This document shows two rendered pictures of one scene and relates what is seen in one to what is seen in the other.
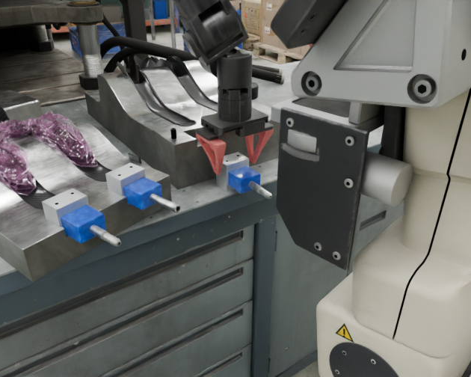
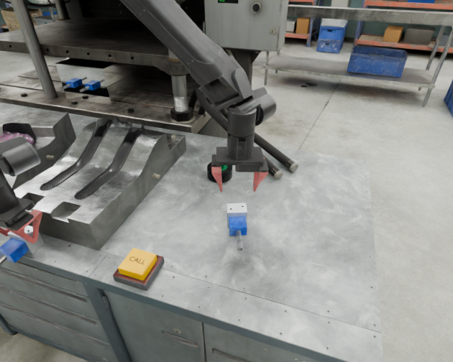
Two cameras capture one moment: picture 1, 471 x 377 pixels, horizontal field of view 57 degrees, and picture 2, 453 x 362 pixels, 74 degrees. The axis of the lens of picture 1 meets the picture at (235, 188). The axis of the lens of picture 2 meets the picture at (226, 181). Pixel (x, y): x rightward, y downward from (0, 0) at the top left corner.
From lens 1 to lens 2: 1.06 m
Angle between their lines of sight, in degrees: 45
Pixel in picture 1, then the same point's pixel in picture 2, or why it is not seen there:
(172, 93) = (104, 155)
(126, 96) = (78, 145)
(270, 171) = (61, 255)
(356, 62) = not seen: outside the picture
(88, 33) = (174, 81)
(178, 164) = not seen: hidden behind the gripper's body
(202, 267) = (51, 279)
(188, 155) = not seen: hidden behind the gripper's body
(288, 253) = (126, 317)
